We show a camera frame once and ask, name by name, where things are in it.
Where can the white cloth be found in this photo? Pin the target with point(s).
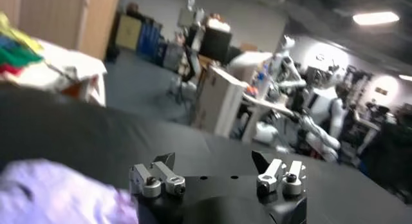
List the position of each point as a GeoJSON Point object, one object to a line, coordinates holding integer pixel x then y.
{"type": "Point", "coordinates": [71, 64]}

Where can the lime green garment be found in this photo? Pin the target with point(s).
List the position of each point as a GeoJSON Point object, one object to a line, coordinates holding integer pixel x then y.
{"type": "Point", "coordinates": [19, 35]}

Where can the red garment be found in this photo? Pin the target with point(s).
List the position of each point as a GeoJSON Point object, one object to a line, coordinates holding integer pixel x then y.
{"type": "Point", "coordinates": [9, 69]}

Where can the white humanoid robot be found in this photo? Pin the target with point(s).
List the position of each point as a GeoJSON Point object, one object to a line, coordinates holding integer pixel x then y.
{"type": "Point", "coordinates": [322, 109]}
{"type": "Point", "coordinates": [286, 64]}

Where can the blue crates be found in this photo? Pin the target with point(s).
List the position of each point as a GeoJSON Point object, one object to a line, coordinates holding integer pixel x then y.
{"type": "Point", "coordinates": [149, 40]}

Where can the black monitor panel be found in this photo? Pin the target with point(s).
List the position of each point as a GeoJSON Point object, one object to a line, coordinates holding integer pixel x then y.
{"type": "Point", "coordinates": [215, 45]}

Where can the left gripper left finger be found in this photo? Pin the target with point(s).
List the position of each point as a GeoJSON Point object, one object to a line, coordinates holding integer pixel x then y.
{"type": "Point", "coordinates": [151, 183]}

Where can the ceiling light panel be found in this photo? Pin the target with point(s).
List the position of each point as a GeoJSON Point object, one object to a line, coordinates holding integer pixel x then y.
{"type": "Point", "coordinates": [375, 18]}
{"type": "Point", "coordinates": [406, 77]}

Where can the tall white cardboard box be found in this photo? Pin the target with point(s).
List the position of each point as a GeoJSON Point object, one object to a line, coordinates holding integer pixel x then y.
{"type": "Point", "coordinates": [219, 103]}

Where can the blue striped garment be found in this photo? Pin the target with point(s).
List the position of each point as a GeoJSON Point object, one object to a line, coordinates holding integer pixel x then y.
{"type": "Point", "coordinates": [6, 42]}

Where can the yellow cabinet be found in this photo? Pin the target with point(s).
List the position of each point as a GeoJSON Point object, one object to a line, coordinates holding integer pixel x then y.
{"type": "Point", "coordinates": [128, 32]}

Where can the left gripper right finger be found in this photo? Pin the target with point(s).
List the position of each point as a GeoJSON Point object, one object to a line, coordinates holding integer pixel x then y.
{"type": "Point", "coordinates": [270, 175]}

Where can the lavender t-shirt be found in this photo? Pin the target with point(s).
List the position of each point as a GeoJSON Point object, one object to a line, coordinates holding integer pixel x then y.
{"type": "Point", "coordinates": [64, 196]}

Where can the white standing desk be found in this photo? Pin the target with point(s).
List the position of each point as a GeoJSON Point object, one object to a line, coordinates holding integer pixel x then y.
{"type": "Point", "coordinates": [260, 112]}

